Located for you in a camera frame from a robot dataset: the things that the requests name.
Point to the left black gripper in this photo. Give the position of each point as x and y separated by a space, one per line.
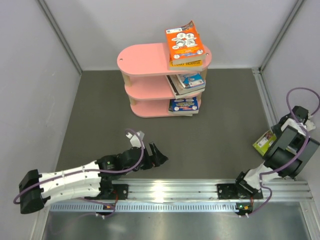
156 159

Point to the purple treehouse book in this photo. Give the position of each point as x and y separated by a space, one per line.
186 115

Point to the dark blue treehouse book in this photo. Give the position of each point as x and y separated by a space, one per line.
184 106

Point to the dark tale of two cities book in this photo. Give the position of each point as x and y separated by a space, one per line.
181 92

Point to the blue 26-storey treehouse book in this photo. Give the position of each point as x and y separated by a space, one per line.
191 81

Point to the yellow 130-storey treehouse book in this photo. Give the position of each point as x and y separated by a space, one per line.
195 66

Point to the lime green treehouse book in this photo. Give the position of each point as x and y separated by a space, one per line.
264 142

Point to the orange 78-storey treehouse book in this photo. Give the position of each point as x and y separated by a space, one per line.
185 44

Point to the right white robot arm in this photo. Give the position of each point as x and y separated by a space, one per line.
283 153

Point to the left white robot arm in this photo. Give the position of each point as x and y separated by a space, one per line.
91 181

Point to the pink three-tier shelf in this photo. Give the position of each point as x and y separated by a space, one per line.
144 68

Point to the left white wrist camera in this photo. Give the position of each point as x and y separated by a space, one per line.
135 138

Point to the aluminium mounting rail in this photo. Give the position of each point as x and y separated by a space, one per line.
147 195

